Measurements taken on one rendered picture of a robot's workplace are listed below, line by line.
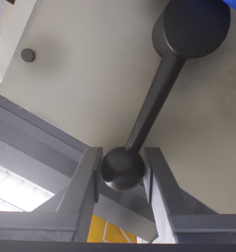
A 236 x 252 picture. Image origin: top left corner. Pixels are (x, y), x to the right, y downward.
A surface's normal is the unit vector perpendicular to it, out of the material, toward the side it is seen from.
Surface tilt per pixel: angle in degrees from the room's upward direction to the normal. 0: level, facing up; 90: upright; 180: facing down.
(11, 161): 90
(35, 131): 90
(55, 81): 90
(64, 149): 90
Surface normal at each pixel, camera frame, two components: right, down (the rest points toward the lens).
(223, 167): -0.02, 0.27
